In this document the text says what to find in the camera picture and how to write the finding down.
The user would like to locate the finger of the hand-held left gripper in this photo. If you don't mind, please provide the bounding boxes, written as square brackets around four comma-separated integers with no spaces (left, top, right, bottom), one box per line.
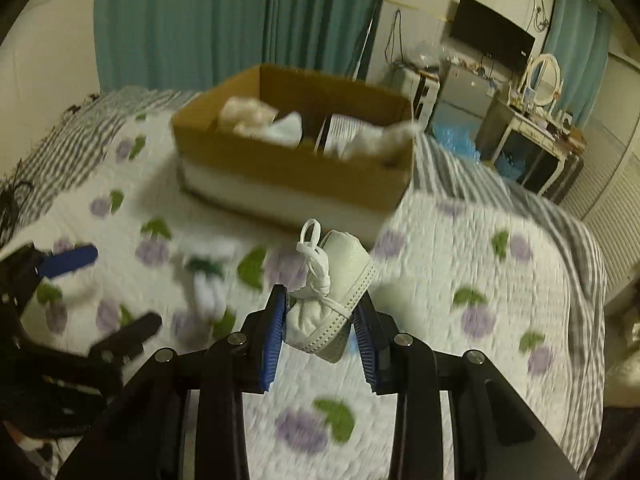
[89,312,164,364]
[0,242,99,307]

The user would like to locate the white and green sock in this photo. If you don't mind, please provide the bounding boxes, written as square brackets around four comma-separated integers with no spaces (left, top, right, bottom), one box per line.
[176,240,240,322]

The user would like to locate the narrow teal curtain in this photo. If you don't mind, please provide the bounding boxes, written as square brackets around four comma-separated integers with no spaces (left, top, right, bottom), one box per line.
[541,0,615,126]

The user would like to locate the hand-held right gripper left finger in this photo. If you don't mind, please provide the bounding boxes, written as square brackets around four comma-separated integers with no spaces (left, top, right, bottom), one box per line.
[55,284,291,480]

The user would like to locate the white cabinet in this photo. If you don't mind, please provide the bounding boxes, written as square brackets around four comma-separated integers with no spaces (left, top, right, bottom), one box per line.
[390,66,442,131]

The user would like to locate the white crumpled cloth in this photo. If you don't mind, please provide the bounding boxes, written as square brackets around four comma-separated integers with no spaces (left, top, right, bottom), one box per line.
[260,112,306,149]

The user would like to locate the grey striped folded cloth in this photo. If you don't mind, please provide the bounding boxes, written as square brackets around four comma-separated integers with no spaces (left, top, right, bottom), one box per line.
[316,114,371,157]

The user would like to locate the floral quilted bed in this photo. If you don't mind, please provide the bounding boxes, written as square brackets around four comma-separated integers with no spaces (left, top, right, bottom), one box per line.
[9,86,609,476]

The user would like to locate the beige plush cloth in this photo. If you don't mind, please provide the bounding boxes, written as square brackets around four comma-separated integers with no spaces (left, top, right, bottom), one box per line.
[345,121,422,166]

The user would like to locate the white floral quilt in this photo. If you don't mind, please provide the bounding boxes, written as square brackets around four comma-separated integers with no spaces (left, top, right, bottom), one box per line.
[0,110,581,480]

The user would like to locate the dark hanging wall cable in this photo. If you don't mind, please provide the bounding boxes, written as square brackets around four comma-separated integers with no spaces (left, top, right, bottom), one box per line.
[384,9,407,68]

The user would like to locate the white dressing table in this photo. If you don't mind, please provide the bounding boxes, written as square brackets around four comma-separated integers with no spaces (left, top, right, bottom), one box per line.
[475,53,587,200]

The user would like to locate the blue plastic bag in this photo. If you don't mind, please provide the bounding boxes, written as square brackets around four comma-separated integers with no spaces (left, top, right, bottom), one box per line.
[431,121,521,177]

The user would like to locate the white baby shoe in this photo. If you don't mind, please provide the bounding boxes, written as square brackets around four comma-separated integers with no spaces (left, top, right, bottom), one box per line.
[283,218,378,363]

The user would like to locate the beige crumpled cloth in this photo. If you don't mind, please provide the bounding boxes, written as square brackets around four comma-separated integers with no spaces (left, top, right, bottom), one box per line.
[216,96,281,136]

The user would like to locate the brown cardboard box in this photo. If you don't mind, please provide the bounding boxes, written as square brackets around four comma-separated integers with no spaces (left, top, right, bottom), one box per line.
[171,63,417,246]

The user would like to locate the white oval vanity mirror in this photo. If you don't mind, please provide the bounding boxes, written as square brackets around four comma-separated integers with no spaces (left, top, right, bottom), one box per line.
[523,53,562,111]

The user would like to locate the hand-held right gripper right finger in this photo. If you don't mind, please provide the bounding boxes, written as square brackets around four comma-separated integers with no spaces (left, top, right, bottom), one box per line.
[352,293,584,480]

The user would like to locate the wide teal curtain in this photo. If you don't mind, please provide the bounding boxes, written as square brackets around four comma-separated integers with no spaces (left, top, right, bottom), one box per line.
[93,0,393,92]

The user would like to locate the black cable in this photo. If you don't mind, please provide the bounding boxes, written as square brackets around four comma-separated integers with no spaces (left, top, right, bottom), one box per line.
[0,159,35,235]

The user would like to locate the black television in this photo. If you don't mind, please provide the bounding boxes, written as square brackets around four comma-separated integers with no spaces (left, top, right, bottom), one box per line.
[449,0,537,72]

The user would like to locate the grey cabinet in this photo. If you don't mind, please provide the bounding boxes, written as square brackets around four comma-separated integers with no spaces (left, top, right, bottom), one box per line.
[433,62,501,126]

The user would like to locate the white slatted panel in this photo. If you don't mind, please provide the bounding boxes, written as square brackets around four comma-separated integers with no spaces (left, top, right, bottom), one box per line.
[560,120,640,306]

